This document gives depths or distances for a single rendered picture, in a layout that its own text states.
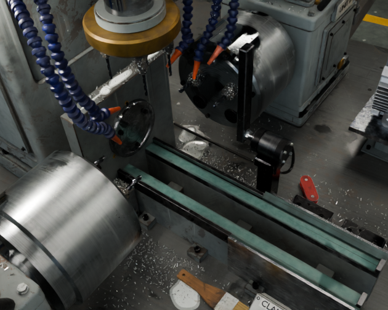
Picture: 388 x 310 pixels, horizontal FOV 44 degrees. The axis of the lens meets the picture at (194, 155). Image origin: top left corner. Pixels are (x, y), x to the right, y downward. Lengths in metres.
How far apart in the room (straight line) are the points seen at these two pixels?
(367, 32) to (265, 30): 2.28
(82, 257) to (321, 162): 0.76
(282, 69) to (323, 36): 0.19
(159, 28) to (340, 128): 0.76
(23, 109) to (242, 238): 0.54
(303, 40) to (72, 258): 0.79
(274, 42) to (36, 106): 0.57
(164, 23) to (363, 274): 0.64
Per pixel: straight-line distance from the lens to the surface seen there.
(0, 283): 0.79
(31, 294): 0.76
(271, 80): 1.17
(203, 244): 1.14
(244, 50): 0.96
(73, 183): 0.86
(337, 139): 1.44
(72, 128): 1.01
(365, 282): 1.09
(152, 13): 0.88
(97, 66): 1.18
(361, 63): 1.75
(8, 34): 0.99
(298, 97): 1.39
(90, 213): 0.85
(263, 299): 0.80
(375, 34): 3.44
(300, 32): 1.27
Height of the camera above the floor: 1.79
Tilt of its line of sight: 47 degrees down
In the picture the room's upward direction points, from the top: 4 degrees counter-clockwise
